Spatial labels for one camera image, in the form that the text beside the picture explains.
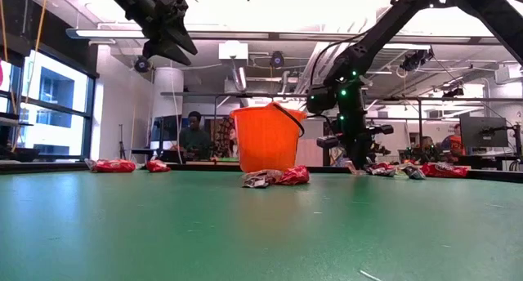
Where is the black metal frame stand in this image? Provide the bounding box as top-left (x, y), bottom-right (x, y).
top-left (161, 91), bottom-right (523, 167)

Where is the large glass window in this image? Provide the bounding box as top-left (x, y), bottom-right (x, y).
top-left (0, 47), bottom-right (97, 162)

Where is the yellow hanging rope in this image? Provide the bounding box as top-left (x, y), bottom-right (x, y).
top-left (8, 0), bottom-right (50, 154)

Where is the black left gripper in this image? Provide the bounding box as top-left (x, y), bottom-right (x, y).
top-left (122, 0), bottom-right (199, 66)

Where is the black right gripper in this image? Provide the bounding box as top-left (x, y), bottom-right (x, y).
top-left (315, 120), bottom-right (396, 170)

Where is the person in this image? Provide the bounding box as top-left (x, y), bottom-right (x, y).
top-left (440, 123), bottom-right (467, 158)
top-left (177, 110), bottom-right (213, 163)
top-left (417, 135), bottom-right (437, 163)
top-left (227, 127), bottom-right (240, 158)

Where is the orange plastic bucket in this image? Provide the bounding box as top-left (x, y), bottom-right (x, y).
top-left (229, 101), bottom-right (308, 174)

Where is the black table edge frame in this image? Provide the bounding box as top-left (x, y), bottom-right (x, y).
top-left (0, 161), bottom-right (523, 184)

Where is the black ceiling camera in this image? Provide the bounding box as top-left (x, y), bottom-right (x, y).
top-left (269, 50), bottom-right (286, 69)
top-left (133, 55), bottom-right (152, 74)

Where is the white ceiling box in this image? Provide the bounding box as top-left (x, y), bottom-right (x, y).
top-left (217, 41), bottom-right (249, 61)

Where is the black computer monitor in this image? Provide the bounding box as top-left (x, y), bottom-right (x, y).
top-left (458, 116), bottom-right (510, 149)

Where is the dark brown candy wrapper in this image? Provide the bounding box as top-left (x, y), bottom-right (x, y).
top-left (365, 167), bottom-right (399, 178)
top-left (398, 163), bottom-right (427, 181)
top-left (241, 168), bottom-right (284, 190)

